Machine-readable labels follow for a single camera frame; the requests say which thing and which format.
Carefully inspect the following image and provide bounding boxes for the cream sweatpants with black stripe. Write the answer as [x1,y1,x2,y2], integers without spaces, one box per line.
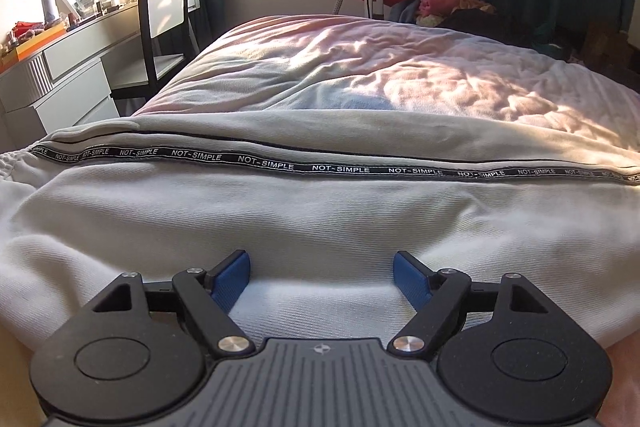
[1,110,639,348]

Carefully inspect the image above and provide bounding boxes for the orange box on dresser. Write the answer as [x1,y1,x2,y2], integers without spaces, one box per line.
[0,24,66,72]

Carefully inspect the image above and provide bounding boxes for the grey dresser with drawers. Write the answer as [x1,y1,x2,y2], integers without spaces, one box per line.
[1,4,140,152]

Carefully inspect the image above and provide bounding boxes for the brown paper bag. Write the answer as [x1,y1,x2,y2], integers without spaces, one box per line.
[580,20,629,69]

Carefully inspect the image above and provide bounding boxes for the black and white chair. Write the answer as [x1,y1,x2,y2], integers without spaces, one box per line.
[110,0,196,101]

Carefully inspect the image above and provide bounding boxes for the pastel pink bed duvet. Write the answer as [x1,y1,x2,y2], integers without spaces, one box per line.
[143,15,639,153]

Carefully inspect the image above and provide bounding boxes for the pile of colourful clothes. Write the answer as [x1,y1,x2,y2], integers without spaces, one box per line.
[389,0,572,53]

